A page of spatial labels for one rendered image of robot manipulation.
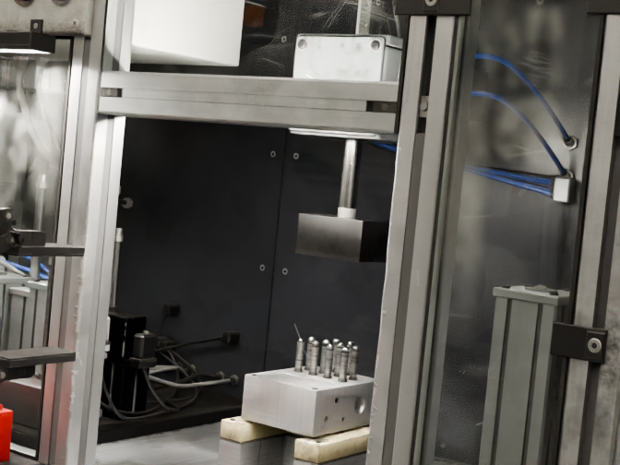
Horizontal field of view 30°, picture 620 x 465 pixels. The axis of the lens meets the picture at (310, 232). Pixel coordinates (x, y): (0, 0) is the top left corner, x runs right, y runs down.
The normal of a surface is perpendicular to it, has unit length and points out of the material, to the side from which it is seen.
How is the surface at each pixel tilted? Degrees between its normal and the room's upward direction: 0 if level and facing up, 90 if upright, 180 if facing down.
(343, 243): 90
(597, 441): 90
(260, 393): 90
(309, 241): 90
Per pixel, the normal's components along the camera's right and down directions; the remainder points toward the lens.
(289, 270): -0.58, -0.01
